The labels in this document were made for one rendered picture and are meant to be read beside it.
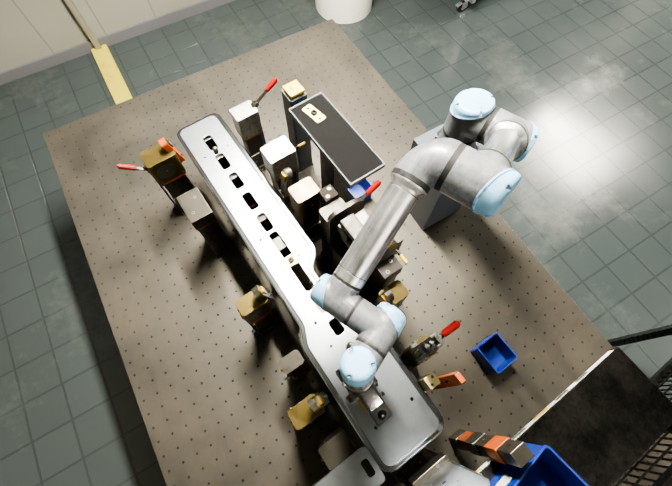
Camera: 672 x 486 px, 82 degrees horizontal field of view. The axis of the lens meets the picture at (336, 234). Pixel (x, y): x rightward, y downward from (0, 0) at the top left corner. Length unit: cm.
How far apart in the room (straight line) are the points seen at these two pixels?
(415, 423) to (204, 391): 76
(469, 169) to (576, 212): 212
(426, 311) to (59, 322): 203
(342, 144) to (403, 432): 89
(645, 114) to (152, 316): 347
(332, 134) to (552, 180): 195
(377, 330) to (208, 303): 90
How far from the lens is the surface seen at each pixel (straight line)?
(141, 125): 216
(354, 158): 128
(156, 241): 179
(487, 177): 86
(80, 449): 254
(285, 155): 135
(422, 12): 383
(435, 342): 104
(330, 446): 123
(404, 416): 122
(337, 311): 88
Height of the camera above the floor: 220
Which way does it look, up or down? 66 degrees down
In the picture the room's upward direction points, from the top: 1 degrees clockwise
